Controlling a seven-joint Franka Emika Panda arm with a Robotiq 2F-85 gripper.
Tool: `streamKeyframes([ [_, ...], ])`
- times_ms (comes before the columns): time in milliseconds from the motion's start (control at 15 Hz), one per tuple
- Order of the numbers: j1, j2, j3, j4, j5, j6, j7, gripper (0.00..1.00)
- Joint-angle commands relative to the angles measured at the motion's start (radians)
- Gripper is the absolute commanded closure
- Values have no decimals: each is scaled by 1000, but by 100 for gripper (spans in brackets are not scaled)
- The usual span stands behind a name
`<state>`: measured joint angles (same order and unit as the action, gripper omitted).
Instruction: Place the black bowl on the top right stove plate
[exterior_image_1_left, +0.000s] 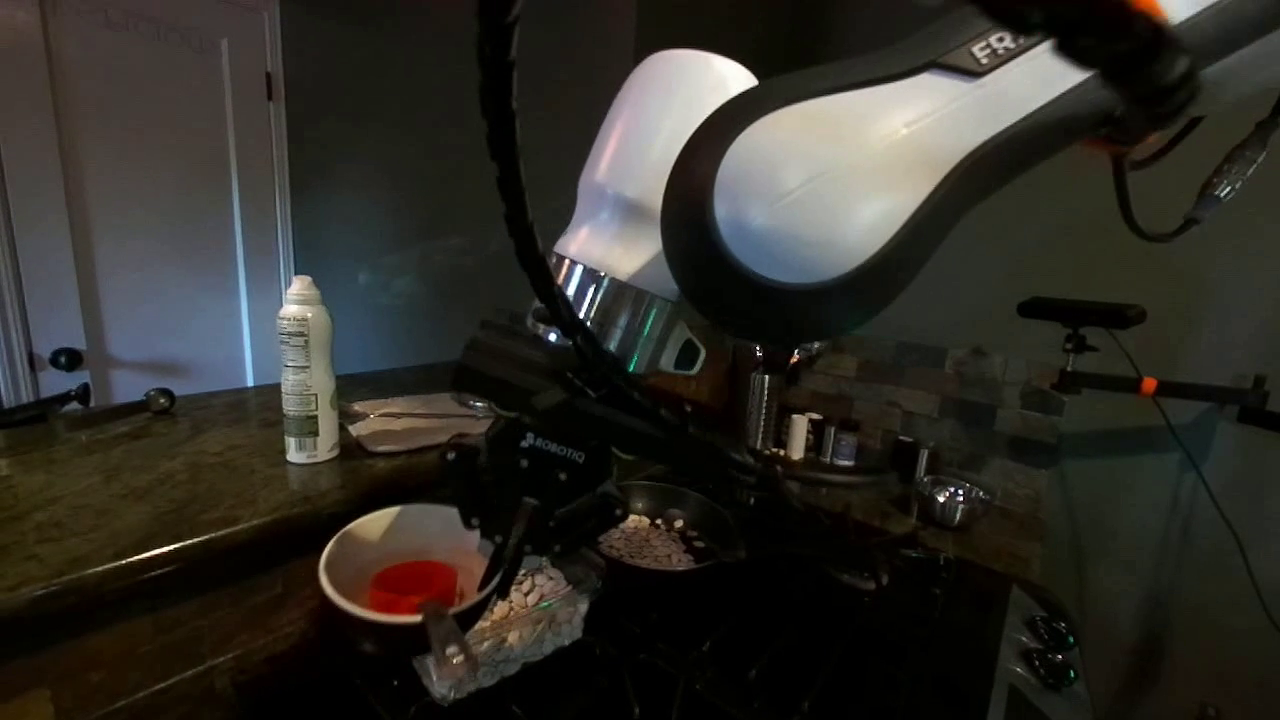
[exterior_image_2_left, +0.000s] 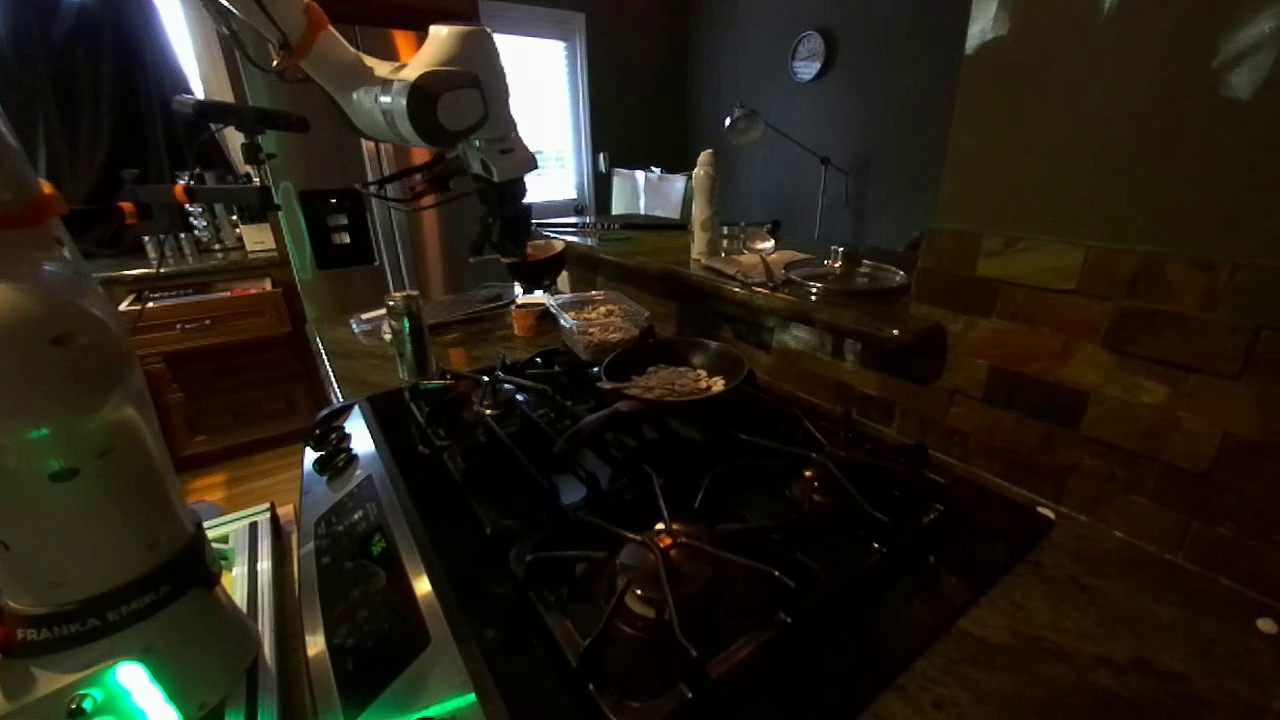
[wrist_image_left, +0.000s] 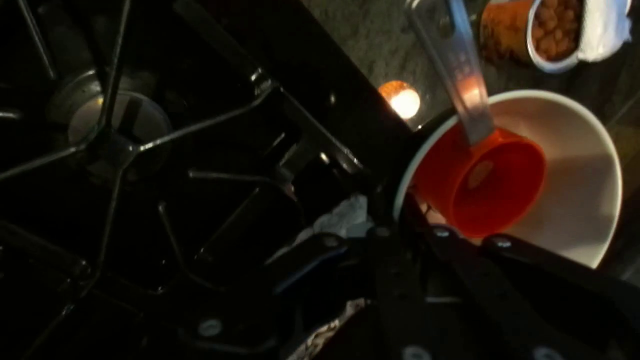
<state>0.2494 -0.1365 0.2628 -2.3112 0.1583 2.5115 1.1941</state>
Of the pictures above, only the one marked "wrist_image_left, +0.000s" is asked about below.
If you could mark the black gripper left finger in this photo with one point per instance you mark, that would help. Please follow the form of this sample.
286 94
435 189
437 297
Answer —
301 292

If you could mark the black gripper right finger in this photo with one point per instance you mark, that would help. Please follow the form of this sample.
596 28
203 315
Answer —
481 301

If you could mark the black bowl white inside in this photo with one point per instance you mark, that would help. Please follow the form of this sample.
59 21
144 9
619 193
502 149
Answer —
581 201

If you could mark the black gas stove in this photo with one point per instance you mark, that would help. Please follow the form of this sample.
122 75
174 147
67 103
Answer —
167 201

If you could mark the round grey burner cap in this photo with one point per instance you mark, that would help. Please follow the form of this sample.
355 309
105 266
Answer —
143 112

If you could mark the jar of brown nuts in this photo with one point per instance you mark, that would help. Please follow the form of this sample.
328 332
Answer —
551 30

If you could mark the white plastic bag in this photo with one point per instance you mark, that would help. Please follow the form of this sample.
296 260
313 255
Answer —
607 27

